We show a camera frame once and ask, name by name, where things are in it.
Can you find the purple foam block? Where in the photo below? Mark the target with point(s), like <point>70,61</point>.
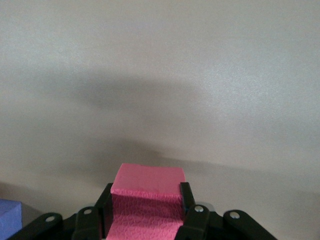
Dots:
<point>8,217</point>

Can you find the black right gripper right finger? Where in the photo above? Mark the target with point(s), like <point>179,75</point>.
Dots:
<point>197,225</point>

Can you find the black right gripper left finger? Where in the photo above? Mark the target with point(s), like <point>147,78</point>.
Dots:
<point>85,225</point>

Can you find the red foam block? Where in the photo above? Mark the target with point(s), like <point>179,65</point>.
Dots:
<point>147,180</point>

